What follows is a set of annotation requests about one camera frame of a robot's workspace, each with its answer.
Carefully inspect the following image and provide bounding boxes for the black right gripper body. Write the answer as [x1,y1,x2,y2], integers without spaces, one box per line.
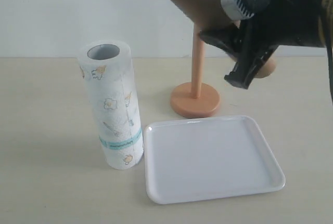
[239,0,325,52]

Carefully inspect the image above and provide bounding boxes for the white printed paper towel roll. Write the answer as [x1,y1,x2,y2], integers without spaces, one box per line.
[77,39,144,170]

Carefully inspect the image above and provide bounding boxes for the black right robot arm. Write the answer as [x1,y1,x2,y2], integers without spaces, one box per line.
[199,0,332,89]

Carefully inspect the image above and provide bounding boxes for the wooden paper towel holder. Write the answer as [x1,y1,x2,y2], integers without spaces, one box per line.
[170,25,221,118]

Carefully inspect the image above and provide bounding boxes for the white rectangular tray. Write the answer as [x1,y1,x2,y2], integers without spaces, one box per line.
[144,115,286,205]

